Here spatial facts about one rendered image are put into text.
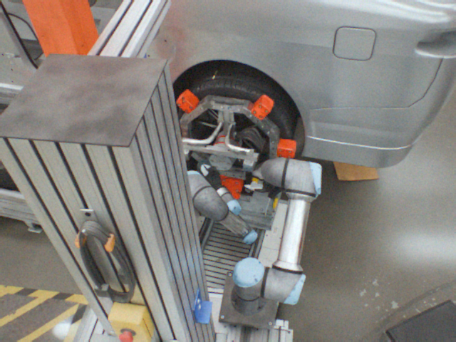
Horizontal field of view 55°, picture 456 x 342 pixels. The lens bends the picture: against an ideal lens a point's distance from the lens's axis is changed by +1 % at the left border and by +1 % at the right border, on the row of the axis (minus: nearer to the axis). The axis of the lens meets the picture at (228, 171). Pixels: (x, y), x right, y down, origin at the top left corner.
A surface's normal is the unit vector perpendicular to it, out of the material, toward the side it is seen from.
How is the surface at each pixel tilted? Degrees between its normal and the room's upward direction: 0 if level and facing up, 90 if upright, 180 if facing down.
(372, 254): 0
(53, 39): 90
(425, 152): 0
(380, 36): 90
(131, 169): 90
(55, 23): 90
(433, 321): 0
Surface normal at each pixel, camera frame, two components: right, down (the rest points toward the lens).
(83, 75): -0.05, -0.69
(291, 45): -0.29, 0.71
